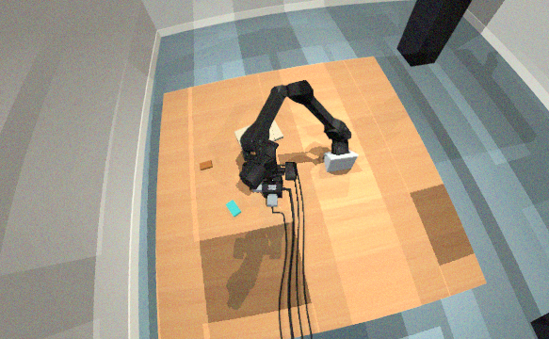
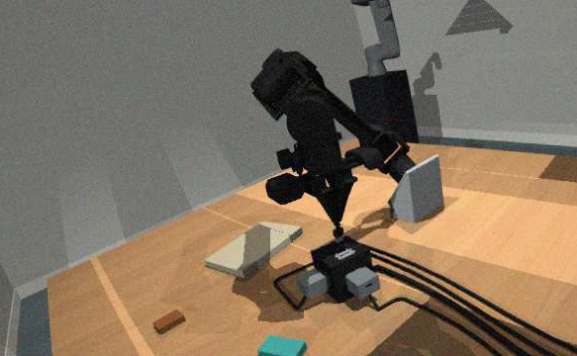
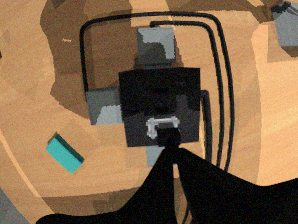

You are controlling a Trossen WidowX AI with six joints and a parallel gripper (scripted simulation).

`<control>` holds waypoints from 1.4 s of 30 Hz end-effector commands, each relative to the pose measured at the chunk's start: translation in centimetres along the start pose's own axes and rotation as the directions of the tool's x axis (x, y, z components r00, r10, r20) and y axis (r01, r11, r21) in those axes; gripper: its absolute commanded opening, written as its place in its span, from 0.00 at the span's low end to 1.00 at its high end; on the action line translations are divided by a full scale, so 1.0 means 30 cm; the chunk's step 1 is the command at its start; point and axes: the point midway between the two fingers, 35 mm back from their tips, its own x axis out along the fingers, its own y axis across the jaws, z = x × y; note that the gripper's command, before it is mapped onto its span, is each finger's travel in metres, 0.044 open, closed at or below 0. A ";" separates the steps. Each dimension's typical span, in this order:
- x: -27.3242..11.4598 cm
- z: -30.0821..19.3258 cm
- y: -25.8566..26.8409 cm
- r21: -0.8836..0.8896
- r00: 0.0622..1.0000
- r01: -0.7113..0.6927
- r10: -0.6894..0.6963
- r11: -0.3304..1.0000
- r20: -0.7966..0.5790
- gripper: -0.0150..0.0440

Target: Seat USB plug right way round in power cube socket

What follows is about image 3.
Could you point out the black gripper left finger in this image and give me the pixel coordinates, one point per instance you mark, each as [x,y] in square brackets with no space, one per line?
[153,203]

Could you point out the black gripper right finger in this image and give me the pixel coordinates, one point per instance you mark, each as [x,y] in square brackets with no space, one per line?
[216,197]

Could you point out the cyan rectangular block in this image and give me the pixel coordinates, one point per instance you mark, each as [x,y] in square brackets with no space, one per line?
[62,151]

